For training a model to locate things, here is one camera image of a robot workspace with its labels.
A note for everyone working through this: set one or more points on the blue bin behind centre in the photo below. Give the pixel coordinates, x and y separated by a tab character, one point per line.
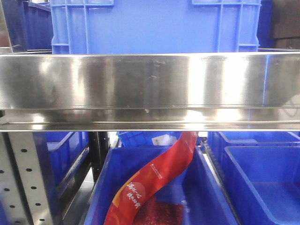
148	138

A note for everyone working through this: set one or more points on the blue bin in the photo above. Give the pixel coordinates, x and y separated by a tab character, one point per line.
196	188
148	138
64	148
261	174

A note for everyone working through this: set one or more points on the blue bin left lower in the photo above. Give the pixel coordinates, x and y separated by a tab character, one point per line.
64	148

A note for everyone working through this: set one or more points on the blue bin centre lower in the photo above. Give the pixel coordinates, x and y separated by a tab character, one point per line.
196	188

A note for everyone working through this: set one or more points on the blue bin right lower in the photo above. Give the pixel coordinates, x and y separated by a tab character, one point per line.
261	174

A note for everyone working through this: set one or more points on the red snack package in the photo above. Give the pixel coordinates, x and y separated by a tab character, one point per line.
157	173

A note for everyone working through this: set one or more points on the large blue crate on shelf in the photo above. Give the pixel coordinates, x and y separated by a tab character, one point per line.
154	26

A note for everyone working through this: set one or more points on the perforated grey shelf upright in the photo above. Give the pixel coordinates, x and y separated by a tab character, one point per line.
27	188

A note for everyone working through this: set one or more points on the dark blue crate upper left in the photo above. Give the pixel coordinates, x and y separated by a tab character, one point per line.
25	26

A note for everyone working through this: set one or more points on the stainless steel shelf rail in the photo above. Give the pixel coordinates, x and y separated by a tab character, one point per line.
193	91

